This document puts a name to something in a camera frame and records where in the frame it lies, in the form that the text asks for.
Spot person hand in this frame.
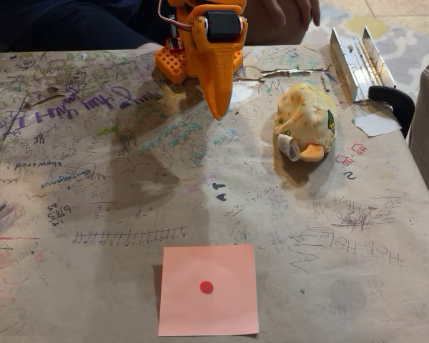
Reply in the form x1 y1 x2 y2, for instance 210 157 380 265
262 0 321 29

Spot pink sticky note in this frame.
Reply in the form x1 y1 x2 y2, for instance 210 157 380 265
157 244 260 337

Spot grey yellow patterned rug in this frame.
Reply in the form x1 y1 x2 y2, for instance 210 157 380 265
300 0 429 104

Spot white red servo cable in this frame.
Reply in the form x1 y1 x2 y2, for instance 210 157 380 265
157 0 201 34

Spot dark blue clothed person body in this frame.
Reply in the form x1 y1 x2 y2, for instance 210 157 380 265
0 0 172 54

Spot brown clothed person leg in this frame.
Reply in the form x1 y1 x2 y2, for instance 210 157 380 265
245 0 310 46

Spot scribbled brown paper table cover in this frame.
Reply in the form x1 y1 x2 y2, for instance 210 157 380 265
0 44 429 343

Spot yellow plush toy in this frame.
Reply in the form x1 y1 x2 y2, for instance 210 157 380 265
273 83 339 164

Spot white paper scrap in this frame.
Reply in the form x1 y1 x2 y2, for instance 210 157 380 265
352 112 403 137

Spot black clamp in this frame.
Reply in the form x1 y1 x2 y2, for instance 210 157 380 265
368 85 416 140

